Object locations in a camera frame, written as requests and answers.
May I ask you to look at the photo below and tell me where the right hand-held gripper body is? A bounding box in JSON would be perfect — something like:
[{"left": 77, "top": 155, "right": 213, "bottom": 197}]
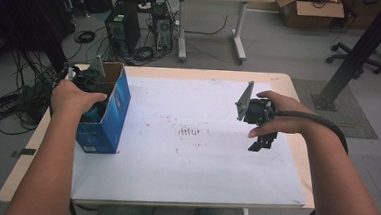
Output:
[{"left": 233, "top": 79, "right": 278, "bottom": 128}]

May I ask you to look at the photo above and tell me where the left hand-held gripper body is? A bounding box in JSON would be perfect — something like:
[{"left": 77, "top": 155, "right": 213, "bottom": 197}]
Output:
[{"left": 66, "top": 53, "right": 116, "bottom": 96}]

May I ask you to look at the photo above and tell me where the blue cardboard box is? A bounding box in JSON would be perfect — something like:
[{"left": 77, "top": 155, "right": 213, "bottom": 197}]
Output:
[{"left": 74, "top": 60, "right": 134, "bottom": 157}]

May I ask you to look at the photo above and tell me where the person's left hand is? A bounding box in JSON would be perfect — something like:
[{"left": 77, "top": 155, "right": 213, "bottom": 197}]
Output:
[{"left": 49, "top": 78, "right": 109, "bottom": 121}]

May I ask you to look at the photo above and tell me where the person's right hand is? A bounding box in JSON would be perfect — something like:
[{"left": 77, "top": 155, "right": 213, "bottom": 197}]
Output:
[{"left": 247, "top": 89, "right": 318, "bottom": 143}]

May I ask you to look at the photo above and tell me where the large black computer tower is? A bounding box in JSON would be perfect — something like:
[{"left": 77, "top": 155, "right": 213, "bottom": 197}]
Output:
[{"left": 102, "top": 0, "right": 144, "bottom": 57}]

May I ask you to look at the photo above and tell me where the white board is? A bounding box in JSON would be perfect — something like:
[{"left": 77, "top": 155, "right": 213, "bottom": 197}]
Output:
[{"left": 70, "top": 71, "right": 313, "bottom": 215}]

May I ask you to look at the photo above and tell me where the grey floor mat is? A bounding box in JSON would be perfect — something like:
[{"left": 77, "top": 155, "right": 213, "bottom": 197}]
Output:
[{"left": 288, "top": 78, "right": 381, "bottom": 141}]

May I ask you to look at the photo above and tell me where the small black computer tower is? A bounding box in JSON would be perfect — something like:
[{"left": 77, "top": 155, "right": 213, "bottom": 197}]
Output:
[{"left": 149, "top": 3, "right": 177, "bottom": 53}]

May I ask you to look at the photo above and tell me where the black tape strip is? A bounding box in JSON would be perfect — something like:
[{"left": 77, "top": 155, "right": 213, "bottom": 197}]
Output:
[{"left": 10, "top": 147, "right": 38, "bottom": 160}]

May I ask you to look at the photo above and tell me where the black office chair base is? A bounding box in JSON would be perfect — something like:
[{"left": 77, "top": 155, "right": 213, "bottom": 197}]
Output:
[{"left": 325, "top": 41, "right": 381, "bottom": 75}]

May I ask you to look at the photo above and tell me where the open brown cardboard box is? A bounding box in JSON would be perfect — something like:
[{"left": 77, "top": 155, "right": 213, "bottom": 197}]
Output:
[{"left": 272, "top": 0, "right": 347, "bottom": 32}]

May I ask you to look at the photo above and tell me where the coiled black cable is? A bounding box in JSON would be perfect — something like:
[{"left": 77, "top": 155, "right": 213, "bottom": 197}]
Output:
[
  {"left": 73, "top": 28, "right": 97, "bottom": 46},
  {"left": 132, "top": 45, "right": 157, "bottom": 63}
]

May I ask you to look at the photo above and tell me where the black sleeved gripper cable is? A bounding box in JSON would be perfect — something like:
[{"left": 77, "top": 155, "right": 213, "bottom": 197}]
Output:
[{"left": 267, "top": 110, "right": 352, "bottom": 215}]

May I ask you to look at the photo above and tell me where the bundle of black cables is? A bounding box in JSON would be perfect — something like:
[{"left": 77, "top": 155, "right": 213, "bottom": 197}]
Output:
[{"left": 0, "top": 47, "right": 65, "bottom": 140}]

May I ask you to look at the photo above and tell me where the black metal post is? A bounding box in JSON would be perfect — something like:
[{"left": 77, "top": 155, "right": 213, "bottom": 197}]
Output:
[{"left": 310, "top": 0, "right": 381, "bottom": 115}]

